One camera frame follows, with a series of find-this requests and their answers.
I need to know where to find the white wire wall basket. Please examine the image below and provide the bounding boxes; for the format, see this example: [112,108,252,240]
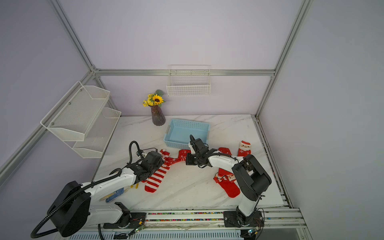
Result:
[167,65,211,97]

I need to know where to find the white mesh upper shelf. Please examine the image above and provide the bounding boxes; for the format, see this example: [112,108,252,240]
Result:
[41,82,110,142]

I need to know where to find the yellow sunflower bouquet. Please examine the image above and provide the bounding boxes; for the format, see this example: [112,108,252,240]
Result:
[143,90,166,107]

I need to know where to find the aluminium front rail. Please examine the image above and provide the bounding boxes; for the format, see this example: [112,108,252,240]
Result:
[69,207,313,240]

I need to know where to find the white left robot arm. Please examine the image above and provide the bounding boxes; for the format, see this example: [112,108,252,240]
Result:
[31,150,165,239]

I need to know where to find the white mesh shelf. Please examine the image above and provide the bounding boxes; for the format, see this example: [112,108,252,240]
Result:
[73,108,121,159]
[41,82,110,142]

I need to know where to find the red sock lower right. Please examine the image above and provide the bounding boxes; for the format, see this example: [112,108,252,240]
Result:
[214,168,241,198]

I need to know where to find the light blue plastic basket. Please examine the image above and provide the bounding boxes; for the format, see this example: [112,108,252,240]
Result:
[164,119,211,150]

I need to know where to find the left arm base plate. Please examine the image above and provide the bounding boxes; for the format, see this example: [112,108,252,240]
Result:
[103,212,147,229]

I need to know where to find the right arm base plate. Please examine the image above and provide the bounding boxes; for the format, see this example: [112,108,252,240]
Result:
[223,211,264,228]

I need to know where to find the white mesh lower shelf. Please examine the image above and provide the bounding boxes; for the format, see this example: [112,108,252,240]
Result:
[73,108,121,159]

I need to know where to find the dark glass vase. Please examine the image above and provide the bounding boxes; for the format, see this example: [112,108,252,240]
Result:
[151,106,166,126]

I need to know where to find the yellow blue sock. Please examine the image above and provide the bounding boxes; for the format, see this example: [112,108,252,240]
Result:
[100,183,139,203]

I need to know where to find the red santa face sock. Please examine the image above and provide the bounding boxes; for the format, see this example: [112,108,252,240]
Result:
[238,141,252,157]

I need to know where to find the red snowflake bear sock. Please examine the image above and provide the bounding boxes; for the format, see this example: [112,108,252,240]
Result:
[165,150,191,167]

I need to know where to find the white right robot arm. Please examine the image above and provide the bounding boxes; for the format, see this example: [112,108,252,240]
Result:
[186,136,272,228]

